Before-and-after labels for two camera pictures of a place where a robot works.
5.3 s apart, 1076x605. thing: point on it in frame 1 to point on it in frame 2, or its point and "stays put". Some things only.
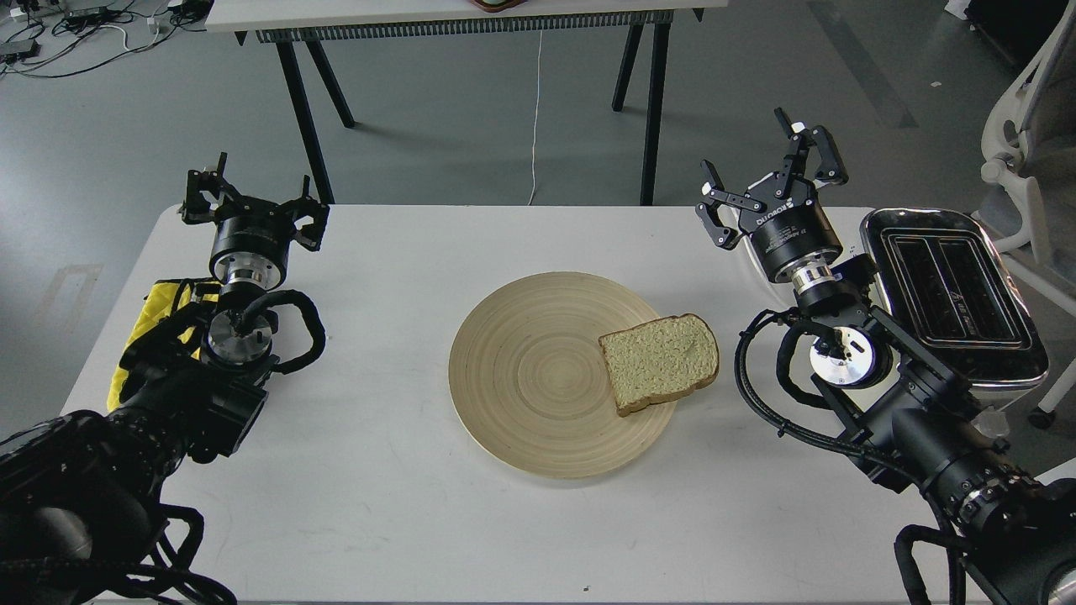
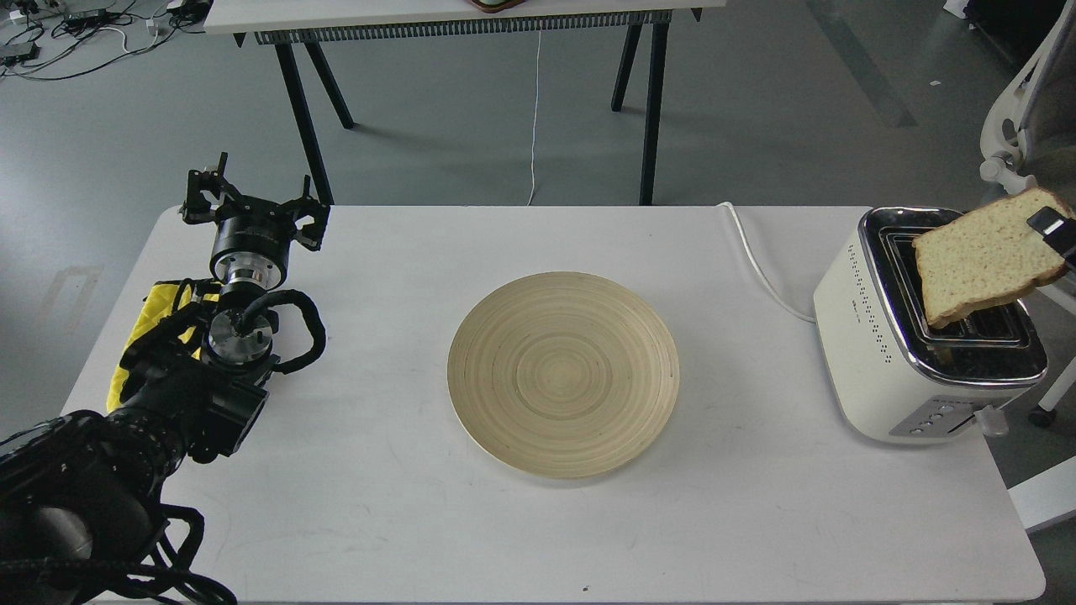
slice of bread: [660, 360] to [988, 254]
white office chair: [1031, 125] stays put
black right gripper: [791, 232] to [1058, 230]
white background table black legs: [301, 22] stays put
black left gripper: [253, 237] stays put
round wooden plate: [530, 384] stays put
